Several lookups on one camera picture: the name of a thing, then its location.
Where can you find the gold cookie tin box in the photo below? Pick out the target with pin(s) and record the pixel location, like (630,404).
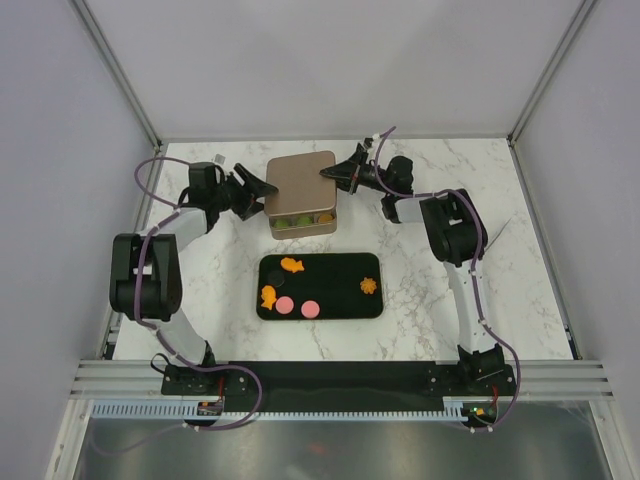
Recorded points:
(294,232)

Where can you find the orange fish cookie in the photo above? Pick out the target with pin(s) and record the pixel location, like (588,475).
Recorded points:
(268,297)
(292,265)

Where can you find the dark green tray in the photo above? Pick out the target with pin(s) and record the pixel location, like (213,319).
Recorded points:
(330,279)

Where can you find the black sandwich cookie left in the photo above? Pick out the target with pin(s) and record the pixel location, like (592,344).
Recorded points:
(276,278)

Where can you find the orange fish cookie upper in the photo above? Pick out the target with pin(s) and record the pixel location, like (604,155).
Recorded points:
(292,265)

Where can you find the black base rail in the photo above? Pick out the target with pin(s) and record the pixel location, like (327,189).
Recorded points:
(287,387)

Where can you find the gold tin lid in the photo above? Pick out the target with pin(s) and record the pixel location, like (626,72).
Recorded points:
(301,187)

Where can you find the orange flower cookie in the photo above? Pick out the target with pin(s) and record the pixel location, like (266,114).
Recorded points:
(368,286)

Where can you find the pink macaron left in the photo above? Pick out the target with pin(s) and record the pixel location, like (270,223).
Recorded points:
(284,305)

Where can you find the pink macaron right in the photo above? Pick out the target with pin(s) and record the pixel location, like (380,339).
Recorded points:
(310,309)

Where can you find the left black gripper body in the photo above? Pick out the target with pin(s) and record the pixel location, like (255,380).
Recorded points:
(236,198)

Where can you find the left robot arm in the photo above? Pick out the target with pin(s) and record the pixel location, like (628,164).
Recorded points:
(145,277)

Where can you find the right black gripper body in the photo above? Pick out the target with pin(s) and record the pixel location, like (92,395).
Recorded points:
(366,176)

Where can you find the orange fish cookie lower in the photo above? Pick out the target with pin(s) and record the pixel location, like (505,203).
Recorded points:
(268,297)

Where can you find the pink macaron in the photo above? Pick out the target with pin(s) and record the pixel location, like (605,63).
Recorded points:
(284,305)
(310,309)

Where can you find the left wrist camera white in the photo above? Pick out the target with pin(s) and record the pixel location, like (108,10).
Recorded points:
(219,160)

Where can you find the aluminium frame rail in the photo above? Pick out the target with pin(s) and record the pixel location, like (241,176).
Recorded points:
(132,390)

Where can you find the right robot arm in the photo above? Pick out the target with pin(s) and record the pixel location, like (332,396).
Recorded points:
(457,238)

